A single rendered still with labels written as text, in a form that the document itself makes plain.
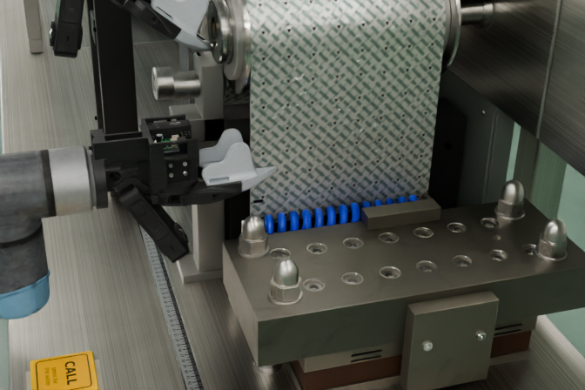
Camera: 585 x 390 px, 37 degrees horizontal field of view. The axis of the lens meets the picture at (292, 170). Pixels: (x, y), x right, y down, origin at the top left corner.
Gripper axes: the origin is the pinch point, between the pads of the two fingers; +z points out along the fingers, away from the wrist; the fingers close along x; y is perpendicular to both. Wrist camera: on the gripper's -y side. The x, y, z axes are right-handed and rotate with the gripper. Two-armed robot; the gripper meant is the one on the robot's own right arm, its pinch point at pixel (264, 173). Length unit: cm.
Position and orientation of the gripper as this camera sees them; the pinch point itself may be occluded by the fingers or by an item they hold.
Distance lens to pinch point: 105.0
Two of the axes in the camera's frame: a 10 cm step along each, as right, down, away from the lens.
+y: 0.2, -8.9, -4.6
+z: 9.6, -1.2, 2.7
